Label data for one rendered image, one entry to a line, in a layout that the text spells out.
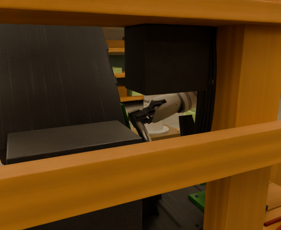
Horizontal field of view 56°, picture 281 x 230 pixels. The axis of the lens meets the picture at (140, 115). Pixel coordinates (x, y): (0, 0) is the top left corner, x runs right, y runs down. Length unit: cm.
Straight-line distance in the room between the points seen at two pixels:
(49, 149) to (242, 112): 44
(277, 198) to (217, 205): 48
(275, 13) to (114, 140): 43
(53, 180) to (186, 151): 24
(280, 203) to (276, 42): 68
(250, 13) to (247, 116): 23
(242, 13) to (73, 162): 40
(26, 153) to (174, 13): 40
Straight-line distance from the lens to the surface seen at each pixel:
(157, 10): 46
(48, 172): 43
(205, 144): 54
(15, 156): 60
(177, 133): 161
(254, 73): 66
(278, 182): 204
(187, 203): 103
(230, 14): 54
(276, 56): 70
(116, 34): 695
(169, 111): 90
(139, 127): 85
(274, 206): 115
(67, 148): 60
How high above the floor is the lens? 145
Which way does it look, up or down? 14 degrees down
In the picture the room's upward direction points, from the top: straight up
